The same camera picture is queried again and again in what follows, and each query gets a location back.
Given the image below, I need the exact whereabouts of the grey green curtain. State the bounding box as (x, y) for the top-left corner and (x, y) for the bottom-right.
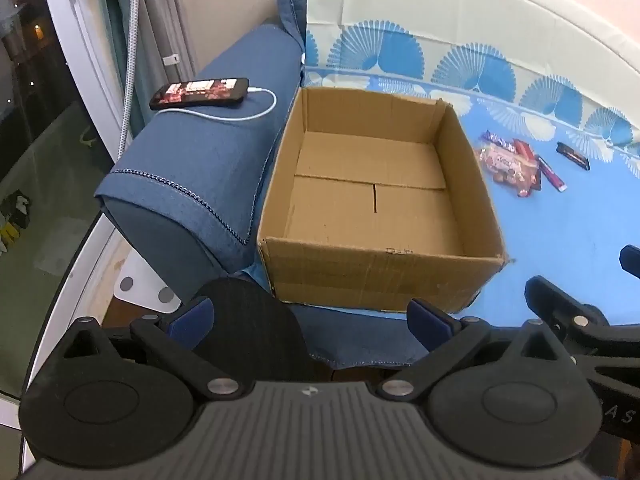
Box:
(95, 0), (196, 141)

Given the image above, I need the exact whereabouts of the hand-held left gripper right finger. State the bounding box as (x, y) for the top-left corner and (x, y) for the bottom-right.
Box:
(377, 299), (576, 402)

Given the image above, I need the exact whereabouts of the blue fabric sofa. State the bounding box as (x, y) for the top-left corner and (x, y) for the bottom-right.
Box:
(94, 0), (481, 368)

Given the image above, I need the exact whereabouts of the brown cardboard box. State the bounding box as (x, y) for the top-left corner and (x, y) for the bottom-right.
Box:
(256, 86), (508, 313)

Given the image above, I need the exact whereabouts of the red snack bar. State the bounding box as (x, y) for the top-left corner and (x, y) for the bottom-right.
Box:
(515, 139), (543, 191)

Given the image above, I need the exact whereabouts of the black yellow object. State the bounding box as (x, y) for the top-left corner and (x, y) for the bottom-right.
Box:
(0, 190), (33, 253)

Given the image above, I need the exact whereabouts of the blue fan print sheet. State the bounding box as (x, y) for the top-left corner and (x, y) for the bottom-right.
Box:
(300, 0), (640, 328)

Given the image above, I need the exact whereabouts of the black snack bar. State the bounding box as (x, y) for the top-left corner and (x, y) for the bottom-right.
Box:
(556, 142), (591, 171)

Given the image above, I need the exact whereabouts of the pink clear snack packet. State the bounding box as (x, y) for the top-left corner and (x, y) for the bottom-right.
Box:
(477, 142), (538, 196)

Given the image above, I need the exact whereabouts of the black smartphone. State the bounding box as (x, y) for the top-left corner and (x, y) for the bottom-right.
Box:
(149, 77), (250, 111)

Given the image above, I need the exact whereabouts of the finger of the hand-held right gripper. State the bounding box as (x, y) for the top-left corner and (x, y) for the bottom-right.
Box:
(524, 275), (612, 345)
(619, 245), (640, 279)

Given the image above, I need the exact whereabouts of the white charging cable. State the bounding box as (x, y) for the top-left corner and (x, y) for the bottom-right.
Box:
(160, 86), (277, 122)

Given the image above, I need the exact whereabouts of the purple snack packet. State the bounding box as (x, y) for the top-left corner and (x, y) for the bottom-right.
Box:
(482, 130), (518, 153)

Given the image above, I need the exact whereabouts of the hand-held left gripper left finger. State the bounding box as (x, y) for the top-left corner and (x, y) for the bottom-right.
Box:
(50, 296), (241, 402)

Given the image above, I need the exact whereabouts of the grey braided cable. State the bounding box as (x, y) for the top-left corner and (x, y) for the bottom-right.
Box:
(116, 0), (142, 163)

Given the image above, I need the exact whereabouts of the white window frame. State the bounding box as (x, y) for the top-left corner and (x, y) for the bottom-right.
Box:
(37, 0), (132, 161)

